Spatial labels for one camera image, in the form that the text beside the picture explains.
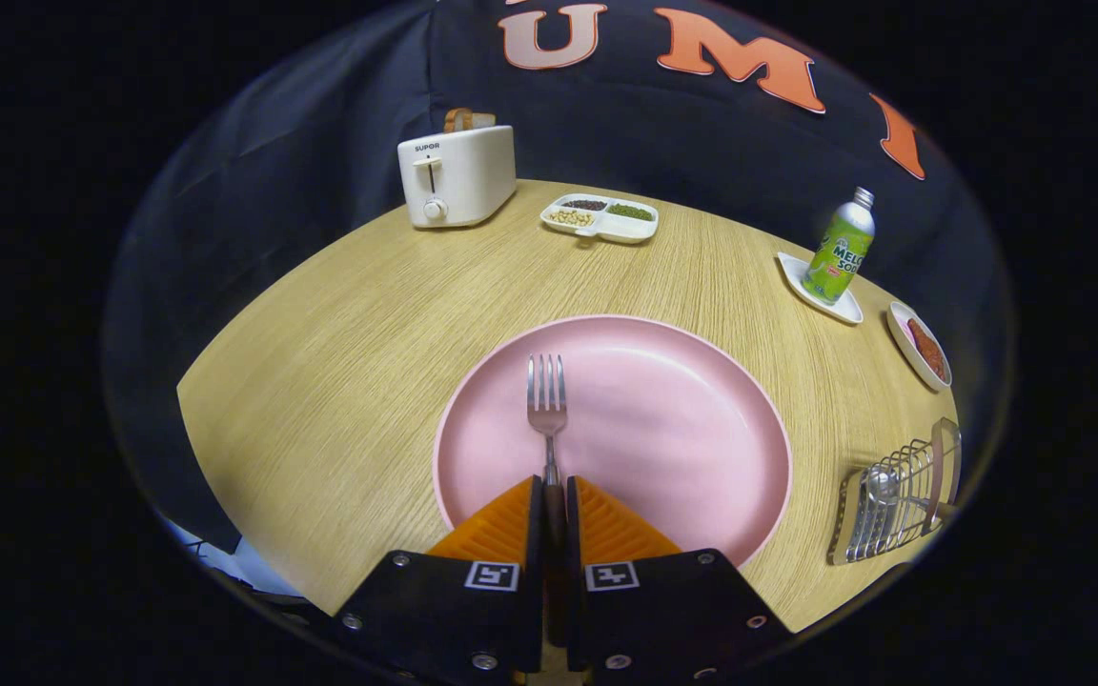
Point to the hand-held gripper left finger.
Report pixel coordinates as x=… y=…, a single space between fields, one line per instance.
x=538 y=538

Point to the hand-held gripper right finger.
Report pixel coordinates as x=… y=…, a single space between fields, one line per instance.
x=572 y=538

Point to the pink round plate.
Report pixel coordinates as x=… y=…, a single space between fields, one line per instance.
x=663 y=419

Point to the white object below table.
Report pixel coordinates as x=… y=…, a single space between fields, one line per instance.
x=244 y=567

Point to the white divided dish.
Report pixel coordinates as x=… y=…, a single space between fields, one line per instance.
x=620 y=229

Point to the pile of yellow beans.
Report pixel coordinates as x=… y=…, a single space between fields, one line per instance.
x=571 y=218

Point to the pile of green beans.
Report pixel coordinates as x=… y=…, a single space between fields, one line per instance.
x=631 y=211

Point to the pile of dark beans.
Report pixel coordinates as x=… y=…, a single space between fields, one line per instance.
x=584 y=205

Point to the white square coaster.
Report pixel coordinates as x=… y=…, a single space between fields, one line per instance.
x=792 y=273

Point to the white toaster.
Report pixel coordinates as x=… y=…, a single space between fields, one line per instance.
x=468 y=176

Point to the white oval food plate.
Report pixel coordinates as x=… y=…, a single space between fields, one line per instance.
x=902 y=345

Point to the green soda bottle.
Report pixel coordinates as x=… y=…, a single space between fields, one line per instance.
x=840 y=252

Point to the brown meat patty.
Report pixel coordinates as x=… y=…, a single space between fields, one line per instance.
x=928 y=351

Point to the brown toast slice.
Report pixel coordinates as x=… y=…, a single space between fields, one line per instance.
x=457 y=119
x=484 y=120

